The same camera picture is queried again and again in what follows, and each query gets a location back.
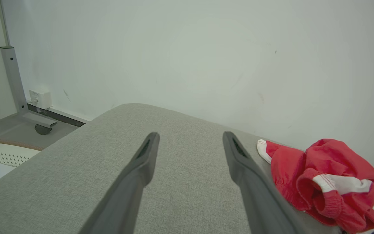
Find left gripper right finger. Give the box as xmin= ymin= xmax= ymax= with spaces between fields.
xmin=222 ymin=131 xmax=342 ymax=234

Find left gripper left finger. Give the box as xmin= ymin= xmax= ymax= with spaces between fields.
xmin=78 ymin=132 xmax=161 ymax=234

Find red shorts white side patches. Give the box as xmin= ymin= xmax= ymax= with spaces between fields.
xmin=256 ymin=139 xmax=374 ymax=234

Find black caster wheel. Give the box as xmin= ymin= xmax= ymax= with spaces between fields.
xmin=34 ymin=124 xmax=53 ymax=136

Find white perforated laundry basket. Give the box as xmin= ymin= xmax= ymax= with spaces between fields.
xmin=0 ymin=138 xmax=44 ymax=192

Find dark wall baseboard strip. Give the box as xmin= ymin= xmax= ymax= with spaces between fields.
xmin=27 ymin=103 xmax=92 ymax=128

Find white wall socket box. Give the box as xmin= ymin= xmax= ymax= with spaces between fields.
xmin=29 ymin=89 xmax=53 ymax=110

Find grey metal frame post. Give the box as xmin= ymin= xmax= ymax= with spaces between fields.
xmin=0 ymin=0 xmax=58 ymax=129

